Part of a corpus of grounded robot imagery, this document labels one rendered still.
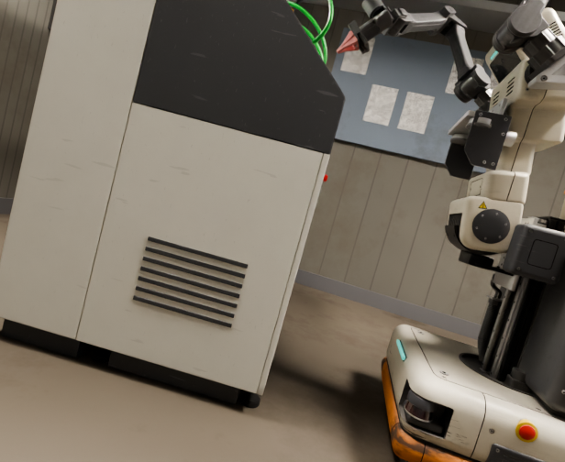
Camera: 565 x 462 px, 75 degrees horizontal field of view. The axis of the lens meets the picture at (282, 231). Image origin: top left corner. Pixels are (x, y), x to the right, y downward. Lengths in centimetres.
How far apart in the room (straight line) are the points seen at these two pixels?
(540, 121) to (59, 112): 141
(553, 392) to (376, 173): 227
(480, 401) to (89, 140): 128
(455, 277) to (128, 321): 259
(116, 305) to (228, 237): 39
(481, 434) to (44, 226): 132
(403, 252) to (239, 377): 224
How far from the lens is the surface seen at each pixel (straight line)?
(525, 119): 137
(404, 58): 340
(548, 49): 125
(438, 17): 184
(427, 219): 319
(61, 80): 130
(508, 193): 130
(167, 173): 112
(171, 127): 113
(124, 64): 123
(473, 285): 330
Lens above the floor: 63
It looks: 4 degrees down
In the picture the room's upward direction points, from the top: 15 degrees clockwise
